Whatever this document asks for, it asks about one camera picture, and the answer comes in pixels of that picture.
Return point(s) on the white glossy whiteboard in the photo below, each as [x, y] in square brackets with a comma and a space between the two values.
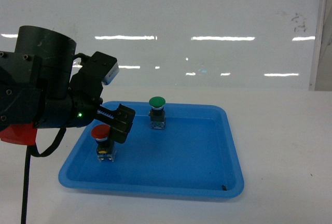
[186, 43]

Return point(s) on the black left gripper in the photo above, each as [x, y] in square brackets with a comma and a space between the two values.
[74, 103]

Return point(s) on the red mushroom push button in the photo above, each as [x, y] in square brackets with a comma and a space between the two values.
[105, 150]

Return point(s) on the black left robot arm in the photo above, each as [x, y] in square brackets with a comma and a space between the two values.
[39, 54]

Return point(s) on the blue plastic tray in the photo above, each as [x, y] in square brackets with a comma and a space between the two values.
[193, 157]

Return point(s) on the green mushroom push button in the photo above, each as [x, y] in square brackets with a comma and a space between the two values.
[157, 113]

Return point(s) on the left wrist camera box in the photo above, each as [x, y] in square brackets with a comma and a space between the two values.
[104, 67]

